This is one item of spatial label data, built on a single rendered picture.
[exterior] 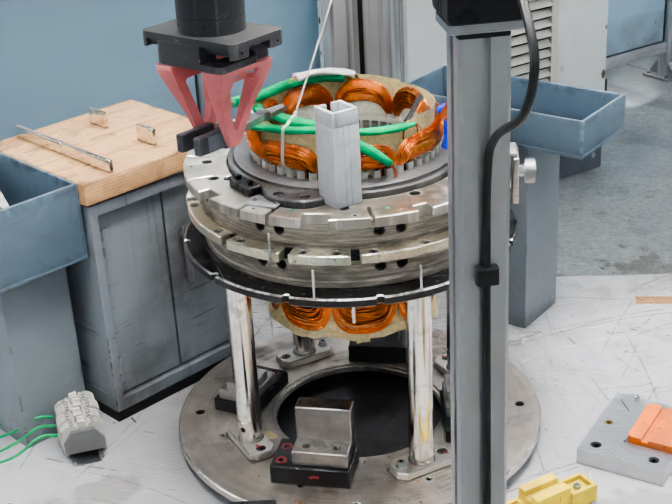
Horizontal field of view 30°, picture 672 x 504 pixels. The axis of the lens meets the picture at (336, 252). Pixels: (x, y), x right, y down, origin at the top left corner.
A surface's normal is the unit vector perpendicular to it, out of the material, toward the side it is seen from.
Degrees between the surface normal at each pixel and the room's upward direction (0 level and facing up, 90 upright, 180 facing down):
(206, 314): 90
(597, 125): 90
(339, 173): 90
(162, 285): 90
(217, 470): 0
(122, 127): 0
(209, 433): 0
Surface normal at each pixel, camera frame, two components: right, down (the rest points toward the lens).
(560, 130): -0.59, 0.37
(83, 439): 0.31, 0.40
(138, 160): -0.05, -0.90
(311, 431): -0.20, 0.43
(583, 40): 0.54, 0.33
